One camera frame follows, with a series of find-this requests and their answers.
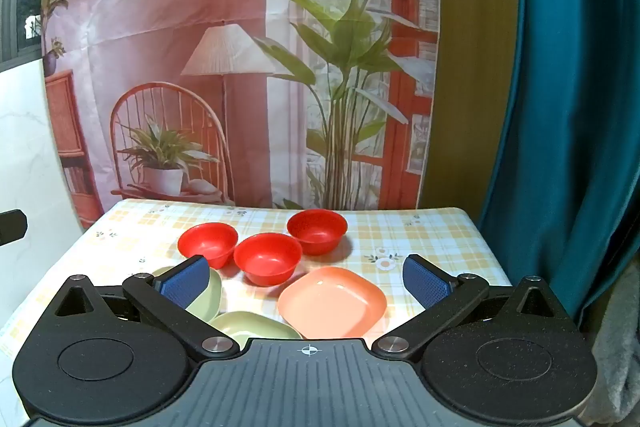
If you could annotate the red bowl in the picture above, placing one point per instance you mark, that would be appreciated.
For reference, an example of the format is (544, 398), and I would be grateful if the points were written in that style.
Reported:
(317, 229)
(207, 241)
(267, 257)

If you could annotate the yellow checked floral tablecloth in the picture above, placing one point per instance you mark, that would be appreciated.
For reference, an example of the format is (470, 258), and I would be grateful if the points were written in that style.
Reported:
(425, 232)

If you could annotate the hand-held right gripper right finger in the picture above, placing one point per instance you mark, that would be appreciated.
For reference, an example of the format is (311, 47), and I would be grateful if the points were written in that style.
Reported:
(426, 282)

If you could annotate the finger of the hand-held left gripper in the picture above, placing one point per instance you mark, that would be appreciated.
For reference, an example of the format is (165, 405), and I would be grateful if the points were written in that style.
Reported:
(12, 227)

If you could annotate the teal curtain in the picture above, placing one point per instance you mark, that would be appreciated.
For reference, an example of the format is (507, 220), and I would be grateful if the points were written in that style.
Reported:
(575, 107)

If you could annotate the salmon square plate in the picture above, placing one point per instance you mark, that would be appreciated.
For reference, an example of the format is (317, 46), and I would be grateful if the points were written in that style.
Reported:
(330, 302)

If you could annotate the white marble panel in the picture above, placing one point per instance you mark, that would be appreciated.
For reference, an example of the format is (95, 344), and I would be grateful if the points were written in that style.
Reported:
(25, 147)

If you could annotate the printed room scene backdrop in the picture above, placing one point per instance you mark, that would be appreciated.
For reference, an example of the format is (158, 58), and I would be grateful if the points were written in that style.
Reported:
(200, 7)

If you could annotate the pale green plate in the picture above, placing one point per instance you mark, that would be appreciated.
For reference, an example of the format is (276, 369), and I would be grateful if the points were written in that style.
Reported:
(255, 328)
(214, 292)

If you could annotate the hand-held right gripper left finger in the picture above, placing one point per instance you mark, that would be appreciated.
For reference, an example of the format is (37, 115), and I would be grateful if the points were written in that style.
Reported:
(186, 281)

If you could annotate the grey cloth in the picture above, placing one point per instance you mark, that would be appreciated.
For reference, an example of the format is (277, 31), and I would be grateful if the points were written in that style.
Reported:
(615, 357)

